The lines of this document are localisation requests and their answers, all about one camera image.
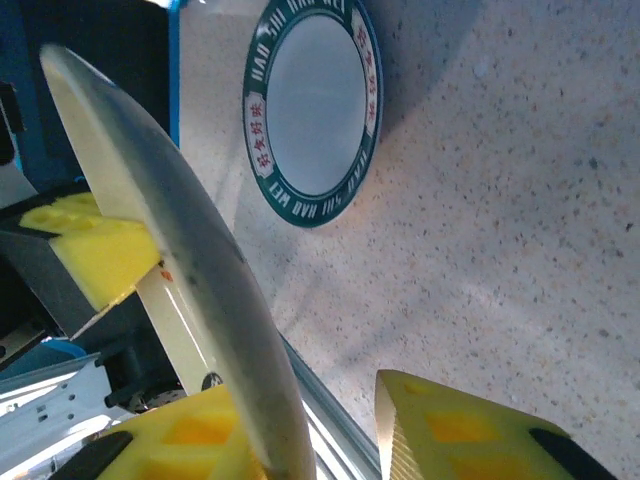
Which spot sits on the aluminium table rail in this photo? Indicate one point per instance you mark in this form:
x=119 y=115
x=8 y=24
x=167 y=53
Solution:
x=340 y=425

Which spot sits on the blue table edge trim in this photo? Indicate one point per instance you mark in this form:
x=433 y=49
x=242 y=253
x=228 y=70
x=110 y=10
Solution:
x=175 y=75

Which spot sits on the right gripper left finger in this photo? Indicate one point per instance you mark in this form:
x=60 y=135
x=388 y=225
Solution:
x=190 y=440

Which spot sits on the cream plate small flowers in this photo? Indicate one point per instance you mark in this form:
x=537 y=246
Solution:
x=175 y=210

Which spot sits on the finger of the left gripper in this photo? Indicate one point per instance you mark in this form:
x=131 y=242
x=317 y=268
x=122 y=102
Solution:
x=100 y=250

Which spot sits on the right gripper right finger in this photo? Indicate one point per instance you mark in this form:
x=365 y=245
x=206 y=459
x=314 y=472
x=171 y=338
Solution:
x=460 y=440

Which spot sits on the green rimmed white plate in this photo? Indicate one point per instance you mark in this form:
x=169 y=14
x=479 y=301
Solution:
x=315 y=105

